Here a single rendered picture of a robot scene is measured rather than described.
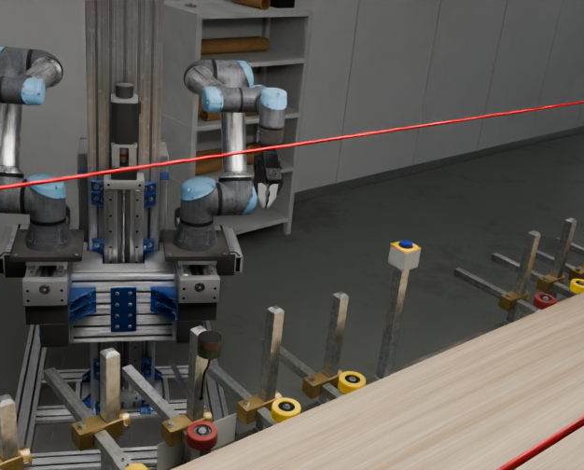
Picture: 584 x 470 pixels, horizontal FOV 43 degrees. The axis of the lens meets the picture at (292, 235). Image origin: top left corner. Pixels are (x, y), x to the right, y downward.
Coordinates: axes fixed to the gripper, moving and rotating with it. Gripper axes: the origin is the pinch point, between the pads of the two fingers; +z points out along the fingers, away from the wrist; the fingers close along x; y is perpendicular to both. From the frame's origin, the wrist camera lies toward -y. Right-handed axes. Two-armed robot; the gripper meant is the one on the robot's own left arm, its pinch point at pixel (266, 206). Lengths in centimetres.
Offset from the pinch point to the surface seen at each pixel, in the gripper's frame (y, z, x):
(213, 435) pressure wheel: -55, 41, 20
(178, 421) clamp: -44, 45, 28
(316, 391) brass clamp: -25, 51, -16
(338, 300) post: -21.3, 21.4, -19.9
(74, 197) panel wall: 234, 93, 70
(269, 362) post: -33.1, 34.2, 2.1
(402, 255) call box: -11.5, 11.5, -42.2
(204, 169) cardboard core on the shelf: 244, 76, -10
